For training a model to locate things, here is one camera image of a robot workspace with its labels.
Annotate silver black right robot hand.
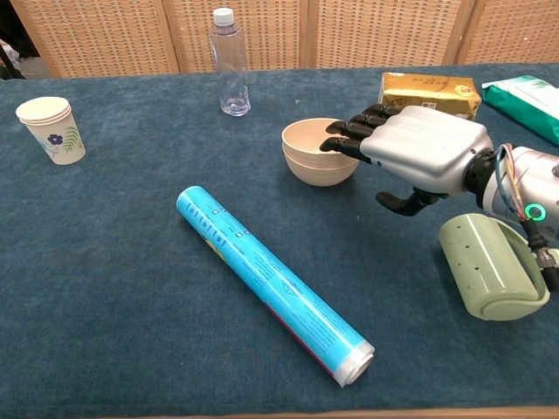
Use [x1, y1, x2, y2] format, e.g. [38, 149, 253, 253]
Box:
[319, 103, 495, 217]

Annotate gold tissue pack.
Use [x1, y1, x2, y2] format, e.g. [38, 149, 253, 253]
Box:
[377, 72, 483, 122]

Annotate green wet wipes pack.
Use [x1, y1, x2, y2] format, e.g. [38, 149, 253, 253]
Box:
[480, 74, 559, 147]

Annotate wicker folding screen panel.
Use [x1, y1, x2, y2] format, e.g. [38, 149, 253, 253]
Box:
[304, 0, 475, 70]
[454, 0, 559, 66]
[8, 0, 181, 79]
[162, 0, 309, 73]

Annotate light green lint roller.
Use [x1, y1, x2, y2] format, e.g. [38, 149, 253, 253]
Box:
[438, 212, 551, 322]

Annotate blue cling film roll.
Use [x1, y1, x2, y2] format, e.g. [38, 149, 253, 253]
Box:
[176, 185, 376, 388]

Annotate clear plastic water bottle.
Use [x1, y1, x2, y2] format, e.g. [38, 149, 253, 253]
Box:
[209, 7, 252, 118]

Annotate teal tablecloth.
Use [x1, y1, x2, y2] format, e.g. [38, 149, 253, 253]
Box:
[0, 63, 559, 416]

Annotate floral print paper cup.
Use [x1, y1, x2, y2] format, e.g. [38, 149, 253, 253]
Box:
[22, 113, 87, 167]

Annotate nested white paper cup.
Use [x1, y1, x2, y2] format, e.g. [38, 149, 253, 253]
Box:
[15, 96, 72, 124]

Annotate coloured wrist wire bundle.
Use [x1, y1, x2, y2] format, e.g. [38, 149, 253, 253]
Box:
[493, 143, 532, 219]

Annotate black arm cable connector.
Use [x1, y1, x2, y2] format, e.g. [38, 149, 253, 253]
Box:
[526, 220, 559, 293]

